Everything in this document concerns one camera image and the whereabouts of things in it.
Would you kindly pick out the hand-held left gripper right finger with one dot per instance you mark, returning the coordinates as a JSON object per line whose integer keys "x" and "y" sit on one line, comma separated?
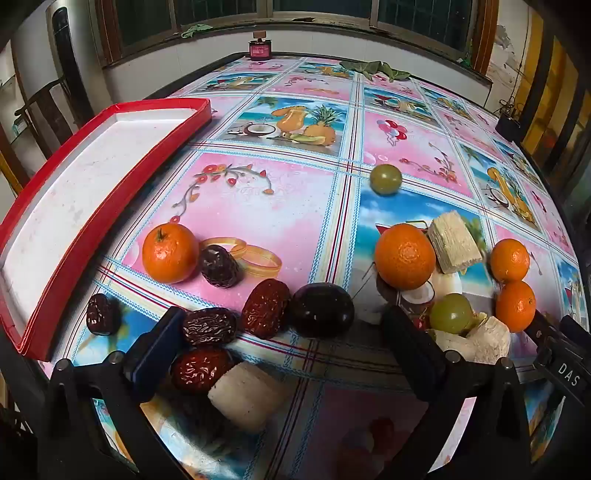
{"x": 415, "y": 355}

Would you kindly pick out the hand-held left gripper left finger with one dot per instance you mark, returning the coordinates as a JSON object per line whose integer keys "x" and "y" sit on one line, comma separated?
{"x": 152, "y": 353}

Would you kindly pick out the small red jar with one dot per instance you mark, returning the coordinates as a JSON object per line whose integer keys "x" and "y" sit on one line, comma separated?
{"x": 260, "y": 48}

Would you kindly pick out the small black box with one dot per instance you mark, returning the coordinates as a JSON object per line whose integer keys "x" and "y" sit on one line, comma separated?
{"x": 508, "y": 125}

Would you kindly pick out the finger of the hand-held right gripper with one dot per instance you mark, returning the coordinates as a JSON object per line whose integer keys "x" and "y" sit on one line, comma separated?
{"x": 542, "y": 332}
{"x": 577, "y": 331}

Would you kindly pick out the green grape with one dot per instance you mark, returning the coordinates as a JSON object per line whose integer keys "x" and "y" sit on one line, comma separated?
{"x": 385, "y": 179}
{"x": 451, "y": 314}

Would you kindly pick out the wooden framed window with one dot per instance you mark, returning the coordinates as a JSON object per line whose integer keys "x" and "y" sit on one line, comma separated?
{"x": 323, "y": 8}

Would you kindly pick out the large orange mandarin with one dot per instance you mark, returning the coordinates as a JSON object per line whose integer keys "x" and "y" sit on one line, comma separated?
{"x": 405, "y": 256}

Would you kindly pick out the green leaf cluster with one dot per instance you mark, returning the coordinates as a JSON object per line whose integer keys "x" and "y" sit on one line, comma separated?
{"x": 374, "y": 69}

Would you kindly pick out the dark red dried date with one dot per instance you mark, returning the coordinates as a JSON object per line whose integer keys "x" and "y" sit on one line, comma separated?
{"x": 102, "y": 314}

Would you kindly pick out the yellow panelled door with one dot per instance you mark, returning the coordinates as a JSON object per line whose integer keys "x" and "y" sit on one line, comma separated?
{"x": 533, "y": 55}

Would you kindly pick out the green cloth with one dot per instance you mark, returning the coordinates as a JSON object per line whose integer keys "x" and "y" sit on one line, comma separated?
{"x": 196, "y": 30}

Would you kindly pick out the dark wooden chair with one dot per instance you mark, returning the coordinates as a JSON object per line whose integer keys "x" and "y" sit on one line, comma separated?
{"x": 40, "y": 95}

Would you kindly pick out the beige hexagonal pastry block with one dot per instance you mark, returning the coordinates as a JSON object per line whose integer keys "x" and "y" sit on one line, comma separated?
{"x": 490, "y": 342}
{"x": 445, "y": 344}

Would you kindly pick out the dark brown dried date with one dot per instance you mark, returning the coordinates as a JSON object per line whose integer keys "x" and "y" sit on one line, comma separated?
{"x": 220, "y": 266}
{"x": 208, "y": 326}

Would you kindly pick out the printed pink blue tablecloth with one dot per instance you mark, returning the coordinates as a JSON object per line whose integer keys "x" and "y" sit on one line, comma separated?
{"x": 295, "y": 221}

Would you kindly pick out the red tray with white inside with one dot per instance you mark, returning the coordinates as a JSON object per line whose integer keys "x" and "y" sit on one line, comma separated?
{"x": 83, "y": 184}

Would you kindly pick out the pale layered wafer block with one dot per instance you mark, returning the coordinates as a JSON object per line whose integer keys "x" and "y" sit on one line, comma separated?
{"x": 455, "y": 242}

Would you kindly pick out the white pastry block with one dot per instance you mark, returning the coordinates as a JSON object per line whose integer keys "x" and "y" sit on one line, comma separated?
{"x": 249, "y": 397}

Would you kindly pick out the dark purple plum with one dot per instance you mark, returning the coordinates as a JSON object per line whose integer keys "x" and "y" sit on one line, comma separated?
{"x": 322, "y": 310}

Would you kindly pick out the tall dark air conditioner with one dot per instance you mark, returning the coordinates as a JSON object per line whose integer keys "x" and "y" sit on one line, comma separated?
{"x": 69, "y": 69}

